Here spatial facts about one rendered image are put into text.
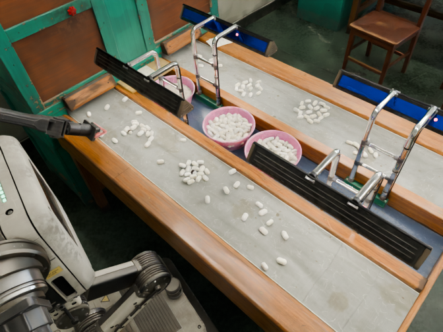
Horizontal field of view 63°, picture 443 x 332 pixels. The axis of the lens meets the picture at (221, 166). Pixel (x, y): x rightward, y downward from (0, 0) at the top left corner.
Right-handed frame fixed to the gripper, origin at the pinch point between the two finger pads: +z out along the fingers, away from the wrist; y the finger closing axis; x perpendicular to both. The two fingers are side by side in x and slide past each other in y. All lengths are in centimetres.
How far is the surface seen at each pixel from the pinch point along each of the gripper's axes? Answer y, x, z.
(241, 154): -46, -14, 46
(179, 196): -47.2, 7.6, 10.7
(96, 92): 34.5, -8.2, 14.0
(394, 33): -34, -122, 207
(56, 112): 39.8, 8.4, -1.7
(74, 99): 35.1, -1.9, 2.9
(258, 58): -7, -60, 85
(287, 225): -91, -4, 27
